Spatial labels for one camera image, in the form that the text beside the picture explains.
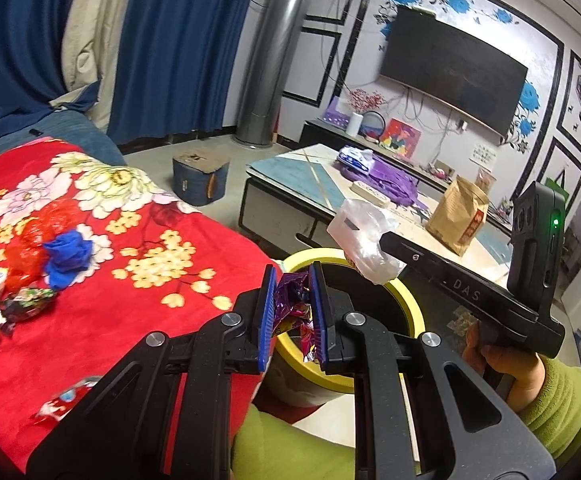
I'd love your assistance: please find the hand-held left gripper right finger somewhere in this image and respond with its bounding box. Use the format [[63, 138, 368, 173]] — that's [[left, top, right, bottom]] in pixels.
[[309, 261, 556, 480]]

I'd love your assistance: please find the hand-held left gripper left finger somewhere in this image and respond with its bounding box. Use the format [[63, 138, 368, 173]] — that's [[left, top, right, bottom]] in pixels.
[[25, 266, 278, 480]]

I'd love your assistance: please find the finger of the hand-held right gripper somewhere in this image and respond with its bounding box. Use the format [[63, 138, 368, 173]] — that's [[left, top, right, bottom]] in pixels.
[[379, 231, 447, 282]]

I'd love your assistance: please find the purple foil snack wrapper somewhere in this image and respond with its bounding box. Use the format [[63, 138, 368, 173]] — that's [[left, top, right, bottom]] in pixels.
[[274, 271, 321, 365]]

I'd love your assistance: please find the yellow-rimmed black trash can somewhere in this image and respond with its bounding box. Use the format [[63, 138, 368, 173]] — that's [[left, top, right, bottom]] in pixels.
[[273, 247, 419, 394]]

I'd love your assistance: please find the clear plastic bag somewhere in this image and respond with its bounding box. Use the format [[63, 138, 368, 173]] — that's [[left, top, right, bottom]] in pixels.
[[327, 198, 406, 285]]

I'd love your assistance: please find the blue plastic bag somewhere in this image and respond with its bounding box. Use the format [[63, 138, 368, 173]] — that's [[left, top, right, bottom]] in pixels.
[[43, 228, 94, 291]]

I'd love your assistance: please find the red plastic wrapper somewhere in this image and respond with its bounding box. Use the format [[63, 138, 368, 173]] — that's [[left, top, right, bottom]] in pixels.
[[8, 200, 79, 286]]

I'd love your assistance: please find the person's right forearm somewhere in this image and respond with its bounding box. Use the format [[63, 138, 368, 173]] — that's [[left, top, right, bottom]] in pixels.
[[517, 357, 581, 467]]

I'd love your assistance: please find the person's right hand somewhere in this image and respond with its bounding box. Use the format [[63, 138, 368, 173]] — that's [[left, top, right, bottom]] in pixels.
[[463, 320, 547, 414]]

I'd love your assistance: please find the brown paper bag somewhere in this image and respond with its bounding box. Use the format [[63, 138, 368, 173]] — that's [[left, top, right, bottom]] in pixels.
[[425, 176, 494, 257]]

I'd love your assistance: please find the white power strip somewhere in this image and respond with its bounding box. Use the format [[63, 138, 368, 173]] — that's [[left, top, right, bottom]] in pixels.
[[351, 181, 391, 206]]

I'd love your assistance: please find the purple bag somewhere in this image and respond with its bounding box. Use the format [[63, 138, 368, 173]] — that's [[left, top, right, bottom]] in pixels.
[[340, 154, 429, 207]]

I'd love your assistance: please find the white tissue pack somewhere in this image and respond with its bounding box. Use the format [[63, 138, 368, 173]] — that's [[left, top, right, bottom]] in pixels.
[[337, 146, 374, 171]]

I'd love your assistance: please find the colourful portrait painting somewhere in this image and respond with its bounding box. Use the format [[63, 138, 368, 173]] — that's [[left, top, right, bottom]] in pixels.
[[379, 118, 421, 154]]

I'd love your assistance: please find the white paper notice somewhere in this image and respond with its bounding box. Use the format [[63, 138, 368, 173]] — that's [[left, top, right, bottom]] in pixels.
[[471, 142, 499, 166]]

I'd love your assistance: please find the person's green-clad leg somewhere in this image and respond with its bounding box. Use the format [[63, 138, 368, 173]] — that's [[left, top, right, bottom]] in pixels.
[[233, 402, 359, 480]]

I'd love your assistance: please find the round framed ornament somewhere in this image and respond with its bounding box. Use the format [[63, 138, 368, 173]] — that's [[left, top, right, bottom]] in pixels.
[[360, 111, 386, 144]]

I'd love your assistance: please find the white vase with red flowers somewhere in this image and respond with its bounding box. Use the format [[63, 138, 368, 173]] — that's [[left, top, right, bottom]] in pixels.
[[344, 87, 386, 137]]

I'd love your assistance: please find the red floral blanket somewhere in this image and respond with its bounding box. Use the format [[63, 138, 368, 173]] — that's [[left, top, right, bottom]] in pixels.
[[0, 140, 282, 474]]

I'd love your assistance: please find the marble coffee table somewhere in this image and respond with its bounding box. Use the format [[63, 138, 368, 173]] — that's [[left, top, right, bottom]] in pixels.
[[238, 142, 514, 311]]

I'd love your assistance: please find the blue storage stool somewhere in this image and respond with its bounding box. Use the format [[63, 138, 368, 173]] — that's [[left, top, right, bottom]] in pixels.
[[172, 149, 231, 206]]

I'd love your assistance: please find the black television cabinet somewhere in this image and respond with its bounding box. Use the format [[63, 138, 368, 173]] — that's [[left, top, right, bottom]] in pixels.
[[300, 119, 514, 234]]

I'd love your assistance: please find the purple card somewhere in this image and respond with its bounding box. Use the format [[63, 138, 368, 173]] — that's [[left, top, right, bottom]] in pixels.
[[323, 100, 351, 126]]

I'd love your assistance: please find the red and white wrapper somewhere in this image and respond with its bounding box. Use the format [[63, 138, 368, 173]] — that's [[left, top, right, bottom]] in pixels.
[[33, 377, 104, 424]]

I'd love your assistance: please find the dark floral candy wrapper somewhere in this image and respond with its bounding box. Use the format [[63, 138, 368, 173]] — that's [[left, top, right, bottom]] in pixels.
[[0, 286, 58, 336]]

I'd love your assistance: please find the silver tower air conditioner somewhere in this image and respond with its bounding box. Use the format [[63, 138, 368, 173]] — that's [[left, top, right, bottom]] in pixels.
[[235, 0, 316, 147]]

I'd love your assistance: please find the blue quilt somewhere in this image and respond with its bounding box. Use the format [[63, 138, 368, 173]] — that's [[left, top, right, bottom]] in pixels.
[[0, 107, 129, 169]]

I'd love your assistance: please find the blue curtain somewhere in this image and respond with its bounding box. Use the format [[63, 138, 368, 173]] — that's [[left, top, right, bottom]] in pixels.
[[0, 0, 96, 156], [108, 0, 264, 144]]

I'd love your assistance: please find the beige curtain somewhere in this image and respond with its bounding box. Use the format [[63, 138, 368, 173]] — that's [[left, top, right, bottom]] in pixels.
[[63, 0, 144, 134]]

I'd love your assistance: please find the black wall television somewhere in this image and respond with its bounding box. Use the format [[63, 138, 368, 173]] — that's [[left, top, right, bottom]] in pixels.
[[379, 6, 529, 137]]

